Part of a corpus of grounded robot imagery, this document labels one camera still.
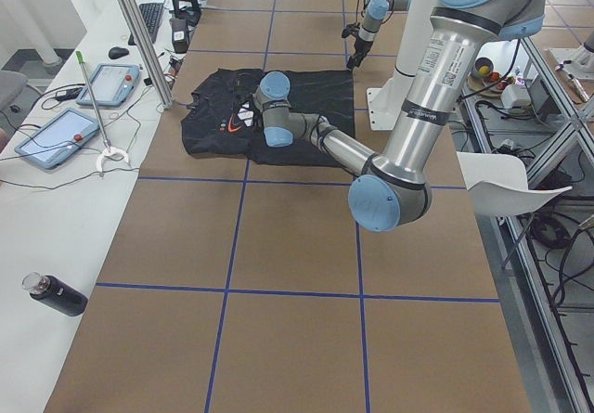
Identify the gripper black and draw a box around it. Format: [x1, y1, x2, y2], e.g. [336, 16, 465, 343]
[346, 38, 371, 70]

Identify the black t-shirt with logo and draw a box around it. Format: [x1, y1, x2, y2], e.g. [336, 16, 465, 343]
[181, 69, 355, 167]

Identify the fruit bowl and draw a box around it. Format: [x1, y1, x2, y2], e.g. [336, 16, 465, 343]
[467, 57, 509, 97]

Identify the white plastic chair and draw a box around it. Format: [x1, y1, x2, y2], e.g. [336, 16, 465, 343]
[457, 151, 573, 217]

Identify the black keyboard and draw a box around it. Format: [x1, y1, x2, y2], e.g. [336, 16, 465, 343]
[138, 2, 164, 43]

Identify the black computer mouse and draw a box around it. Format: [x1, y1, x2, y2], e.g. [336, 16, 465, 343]
[108, 46, 129, 59]

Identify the far blue teach pendant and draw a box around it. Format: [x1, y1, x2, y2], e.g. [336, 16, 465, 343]
[84, 63, 140, 108]

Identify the blue teach pendant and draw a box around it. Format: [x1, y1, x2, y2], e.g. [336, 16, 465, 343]
[84, 63, 140, 108]
[14, 109, 99, 170]

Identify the near blue teach pendant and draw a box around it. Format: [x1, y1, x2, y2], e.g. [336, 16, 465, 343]
[14, 109, 99, 170]

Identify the black water bottle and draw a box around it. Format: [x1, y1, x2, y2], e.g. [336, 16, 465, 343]
[21, 272, 88, 316]

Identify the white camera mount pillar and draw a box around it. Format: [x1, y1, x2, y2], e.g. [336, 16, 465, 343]
[367, 0, 437, 131]

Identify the aluminium frame post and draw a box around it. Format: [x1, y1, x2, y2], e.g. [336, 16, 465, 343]
[117, 0, 173, 110]

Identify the green handled reacher stick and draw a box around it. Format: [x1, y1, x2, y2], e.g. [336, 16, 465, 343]
[75, 50, 130, 175]

